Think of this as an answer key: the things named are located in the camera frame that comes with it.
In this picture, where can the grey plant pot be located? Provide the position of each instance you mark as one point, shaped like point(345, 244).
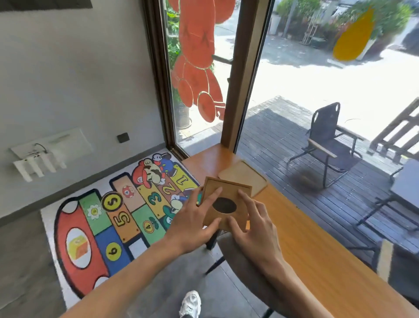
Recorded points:
point(183, 114)

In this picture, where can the orange cartoon window sticker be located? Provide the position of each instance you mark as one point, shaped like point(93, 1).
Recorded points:
point(196, 39)

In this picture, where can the brown window frame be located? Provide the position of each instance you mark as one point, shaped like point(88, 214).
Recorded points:
point(245, 65)

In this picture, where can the person's right thumb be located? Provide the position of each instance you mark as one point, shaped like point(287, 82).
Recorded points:
point(236, 226)

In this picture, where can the black folding outdoor chair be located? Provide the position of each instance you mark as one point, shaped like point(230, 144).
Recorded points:
point(327, 131)

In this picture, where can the person's left thumb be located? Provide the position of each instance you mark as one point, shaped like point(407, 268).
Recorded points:
point(213, 225)

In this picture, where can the dark outdoor table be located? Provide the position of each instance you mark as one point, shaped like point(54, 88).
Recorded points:
point(406, 183)

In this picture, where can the flat wooden tray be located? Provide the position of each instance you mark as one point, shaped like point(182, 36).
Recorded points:
point(242, 175)

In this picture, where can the grey round stool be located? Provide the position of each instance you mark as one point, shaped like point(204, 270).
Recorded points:
point(242, 268)

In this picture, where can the yellow window sticker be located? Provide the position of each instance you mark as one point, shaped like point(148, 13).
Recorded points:
point(355, 39)

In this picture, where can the person's right forearm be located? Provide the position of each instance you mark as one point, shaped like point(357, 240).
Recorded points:
point(294, 291)

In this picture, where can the person's right hand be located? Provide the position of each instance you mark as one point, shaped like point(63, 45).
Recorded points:
point(262, 236)

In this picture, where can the grey cushioned chair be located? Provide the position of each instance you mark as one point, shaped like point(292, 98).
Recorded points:
point(399, 268)

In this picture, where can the wooden box with oval hole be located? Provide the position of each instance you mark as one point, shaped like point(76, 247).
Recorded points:
point(230, 193)

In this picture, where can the wooden slatted fence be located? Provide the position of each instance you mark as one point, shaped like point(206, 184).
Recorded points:
point(397, 131)

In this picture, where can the person's left forearm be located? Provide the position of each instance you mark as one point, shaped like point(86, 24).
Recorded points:
point(131, 278)

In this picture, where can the black wall socket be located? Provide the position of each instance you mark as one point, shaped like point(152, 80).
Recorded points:
point(123, 138)

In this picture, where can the dark wall picture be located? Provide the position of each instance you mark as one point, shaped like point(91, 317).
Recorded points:
point(45, 4)

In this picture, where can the person's left hand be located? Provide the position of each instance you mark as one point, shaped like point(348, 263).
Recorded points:
point(186, 226)

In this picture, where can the colourful cartoon play rug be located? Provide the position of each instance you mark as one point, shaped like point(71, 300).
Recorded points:
point(108, 226)

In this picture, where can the white sneaker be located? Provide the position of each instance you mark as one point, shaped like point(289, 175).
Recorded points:
point(190, 304)

